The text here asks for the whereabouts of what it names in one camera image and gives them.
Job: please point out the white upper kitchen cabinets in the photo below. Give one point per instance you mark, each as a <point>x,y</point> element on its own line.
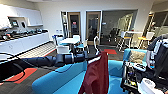
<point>30,15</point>

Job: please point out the wood framed glass door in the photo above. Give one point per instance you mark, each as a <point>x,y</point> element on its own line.
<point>93,25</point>
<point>74,25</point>

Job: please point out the blue bin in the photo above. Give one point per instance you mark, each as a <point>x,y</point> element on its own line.
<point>59,39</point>

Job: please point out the white plastic chair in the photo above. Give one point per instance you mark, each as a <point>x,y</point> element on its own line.
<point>63,50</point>

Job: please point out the teal seat white chair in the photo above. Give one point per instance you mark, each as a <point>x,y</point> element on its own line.
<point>83,45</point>
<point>76,36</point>

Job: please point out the white hanger with red jacket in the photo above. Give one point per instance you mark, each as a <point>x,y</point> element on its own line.
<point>96,43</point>

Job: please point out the white square table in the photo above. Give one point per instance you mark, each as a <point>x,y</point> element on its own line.
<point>70,40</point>

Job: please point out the glass office partition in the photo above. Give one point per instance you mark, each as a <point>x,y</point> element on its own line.
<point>118,25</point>

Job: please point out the person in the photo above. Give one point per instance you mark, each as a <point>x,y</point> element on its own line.
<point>160,50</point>

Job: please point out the black coffee machine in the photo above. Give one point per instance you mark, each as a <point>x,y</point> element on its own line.
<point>15,23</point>

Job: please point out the yellow seat bar stool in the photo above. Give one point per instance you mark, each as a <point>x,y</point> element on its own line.
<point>145,38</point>

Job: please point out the white rounded device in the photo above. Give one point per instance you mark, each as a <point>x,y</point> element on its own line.
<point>150,86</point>

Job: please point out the blue sofa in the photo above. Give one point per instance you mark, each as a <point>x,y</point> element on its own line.
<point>66,80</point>

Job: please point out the red varsity jacket white sleeves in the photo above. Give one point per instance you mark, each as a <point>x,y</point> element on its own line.
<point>95,76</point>

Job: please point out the tall white bar table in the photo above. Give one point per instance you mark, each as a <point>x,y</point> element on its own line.
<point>133,32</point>

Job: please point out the patterned beige cushion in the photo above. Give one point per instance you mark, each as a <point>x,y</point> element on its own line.
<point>137,56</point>

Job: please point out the white kitchen counter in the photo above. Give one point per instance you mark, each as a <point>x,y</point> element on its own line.
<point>23,43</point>

